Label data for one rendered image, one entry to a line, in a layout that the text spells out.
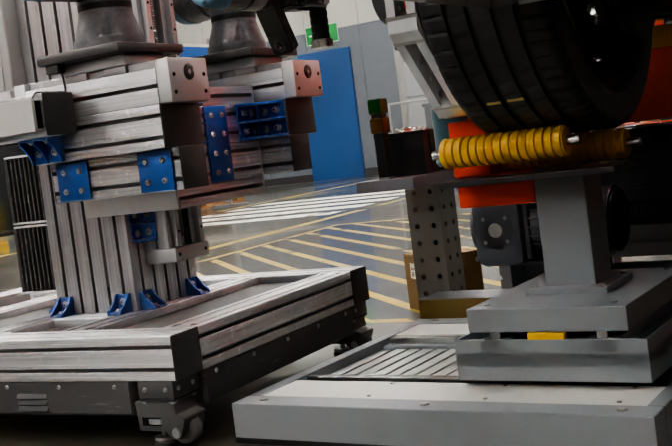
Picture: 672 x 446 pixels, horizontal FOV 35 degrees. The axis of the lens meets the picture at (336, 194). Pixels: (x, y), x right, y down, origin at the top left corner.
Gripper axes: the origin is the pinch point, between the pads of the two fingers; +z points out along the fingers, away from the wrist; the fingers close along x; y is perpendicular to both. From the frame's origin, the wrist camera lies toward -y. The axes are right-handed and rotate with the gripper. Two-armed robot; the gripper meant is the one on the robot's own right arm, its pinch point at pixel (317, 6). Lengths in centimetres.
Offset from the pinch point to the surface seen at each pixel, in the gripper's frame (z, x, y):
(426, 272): 78, 25, -65
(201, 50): 761, 645, 97
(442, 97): 4.5, -22.5, -21.1
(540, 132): 3, -42, -30
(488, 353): -3, -29, -69
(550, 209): 12, -38, -45
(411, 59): -5.3, -22.1, -13.8
